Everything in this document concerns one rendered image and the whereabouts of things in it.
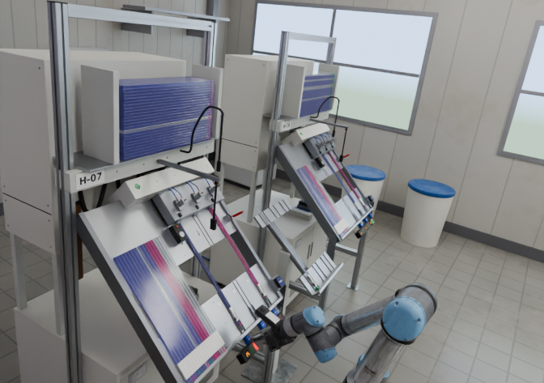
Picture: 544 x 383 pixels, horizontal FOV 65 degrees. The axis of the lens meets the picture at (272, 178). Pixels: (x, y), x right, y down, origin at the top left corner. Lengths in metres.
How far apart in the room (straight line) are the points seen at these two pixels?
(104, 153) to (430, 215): 3.49
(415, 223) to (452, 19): 2.09
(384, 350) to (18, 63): 1.53
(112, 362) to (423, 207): 3.35
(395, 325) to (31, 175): 1.36
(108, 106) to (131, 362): 0.98
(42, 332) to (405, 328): 1.48
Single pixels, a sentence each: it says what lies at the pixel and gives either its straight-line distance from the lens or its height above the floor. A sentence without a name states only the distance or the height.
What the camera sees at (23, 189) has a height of 1.22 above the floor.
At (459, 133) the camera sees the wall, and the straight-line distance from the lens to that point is 4.95.
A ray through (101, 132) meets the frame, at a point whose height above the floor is 1.49.
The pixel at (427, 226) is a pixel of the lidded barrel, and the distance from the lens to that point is 4.55.
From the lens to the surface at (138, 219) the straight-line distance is 1.75.
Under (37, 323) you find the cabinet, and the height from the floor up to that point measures 0.62.
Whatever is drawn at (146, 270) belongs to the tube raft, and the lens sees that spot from 1.66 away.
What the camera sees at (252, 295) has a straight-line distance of 1.96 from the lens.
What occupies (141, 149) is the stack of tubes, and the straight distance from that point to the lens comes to 1.67.
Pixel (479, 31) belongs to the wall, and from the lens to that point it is 4.90.
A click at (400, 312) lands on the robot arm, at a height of 1.15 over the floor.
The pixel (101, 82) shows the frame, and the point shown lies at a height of 1.67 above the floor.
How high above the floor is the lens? 1.89
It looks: 19 degrees down
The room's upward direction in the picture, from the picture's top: 7 degrees clockwise
